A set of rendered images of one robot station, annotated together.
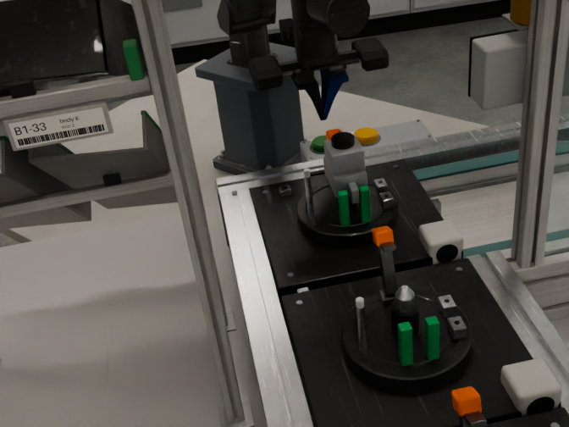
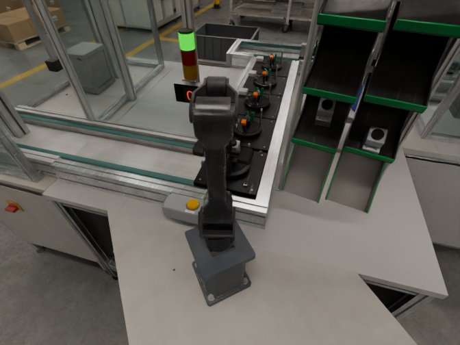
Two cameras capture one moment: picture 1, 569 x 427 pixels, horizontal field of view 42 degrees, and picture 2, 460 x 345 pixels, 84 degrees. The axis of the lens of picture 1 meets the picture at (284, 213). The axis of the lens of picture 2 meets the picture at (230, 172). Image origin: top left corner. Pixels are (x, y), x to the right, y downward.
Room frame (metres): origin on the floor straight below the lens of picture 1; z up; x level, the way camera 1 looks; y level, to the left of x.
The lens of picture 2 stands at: (1.52, 0.17, 1.67)
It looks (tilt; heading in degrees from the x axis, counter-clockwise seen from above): 45 degrees down; 202
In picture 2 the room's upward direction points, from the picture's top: straight up
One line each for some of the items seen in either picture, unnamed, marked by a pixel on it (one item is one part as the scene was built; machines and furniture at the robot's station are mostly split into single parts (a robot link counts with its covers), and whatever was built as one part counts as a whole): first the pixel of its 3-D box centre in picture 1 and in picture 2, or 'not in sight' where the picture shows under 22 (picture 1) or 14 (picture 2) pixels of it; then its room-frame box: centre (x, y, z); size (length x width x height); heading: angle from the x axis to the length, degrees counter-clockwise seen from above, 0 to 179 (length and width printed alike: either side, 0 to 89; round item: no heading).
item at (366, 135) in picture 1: (366, 138); (192, 205); (1.06, -0.15, 0.96); 0.04 x 0.04 x 0.02
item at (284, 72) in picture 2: not in sight; (272, 60); (-0.15, -0.19, 1.01); 0.24 x 0.24 x 0.13; 6
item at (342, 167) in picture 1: (345, 163); (233, 147); (0.83, -0.09, 1.06); 0.08 x 0.04 x 0.07; 6
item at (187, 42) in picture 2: not in sight; (186, 40); (0.74, -0.29, 1.38); 0.05 x 0.05 x 0.05
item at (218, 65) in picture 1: (259, 111); (220, 260); (1.21, 0.02, 0.96); 0.15 x 0.15 x 0.20; 47
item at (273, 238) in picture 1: (348, 221); (232, 168); (0.84, -0.09, 0.96); 0.24 x 0.24 x 0.02; 6
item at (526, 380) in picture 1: (406, 315); (247, 122); (0.59, -0.11, 1.01); 0.24 x 0.24 x 0.13; 6
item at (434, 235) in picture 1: (440, 243); not in sight; (0.75, -0.19, 0.97); 0.05 x 0.05 x 0.04; 6
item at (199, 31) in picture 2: not in sight; (226, 42); (-1.13, -0.92, 0.73); 0.62 x 0.42 x 0.23; 96
